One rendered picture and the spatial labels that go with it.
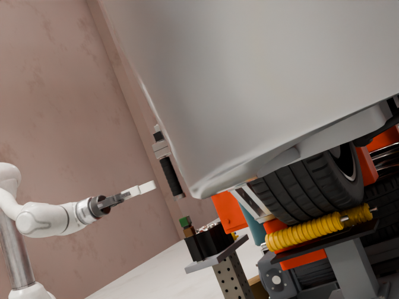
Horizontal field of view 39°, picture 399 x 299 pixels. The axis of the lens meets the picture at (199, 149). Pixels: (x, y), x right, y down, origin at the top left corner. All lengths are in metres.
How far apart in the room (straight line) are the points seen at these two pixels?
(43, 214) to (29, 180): 4.99
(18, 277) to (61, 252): 4.38
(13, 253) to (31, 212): 0.65
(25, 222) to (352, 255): 1.06
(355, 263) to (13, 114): 5.78
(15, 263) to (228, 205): 0.94
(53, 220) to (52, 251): 4.88
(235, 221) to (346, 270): 0.72
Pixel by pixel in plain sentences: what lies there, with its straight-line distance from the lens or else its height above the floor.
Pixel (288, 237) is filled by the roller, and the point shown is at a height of 0.52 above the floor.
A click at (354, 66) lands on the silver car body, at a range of 0.80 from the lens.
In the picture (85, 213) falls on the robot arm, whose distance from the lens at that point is 2.00.
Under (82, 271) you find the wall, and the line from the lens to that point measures 7.12.
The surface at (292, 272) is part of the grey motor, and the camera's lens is 2.23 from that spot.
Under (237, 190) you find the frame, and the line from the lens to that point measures 1.71.
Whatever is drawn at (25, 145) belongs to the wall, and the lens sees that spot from 7.09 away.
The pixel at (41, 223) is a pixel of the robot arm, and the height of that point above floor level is 0.84.
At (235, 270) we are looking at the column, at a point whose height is 0.33.
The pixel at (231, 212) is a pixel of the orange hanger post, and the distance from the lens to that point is 2.44.
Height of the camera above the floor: 0.78
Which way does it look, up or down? 3 degrees up
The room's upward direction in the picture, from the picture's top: 22 degrees counter-clockwise
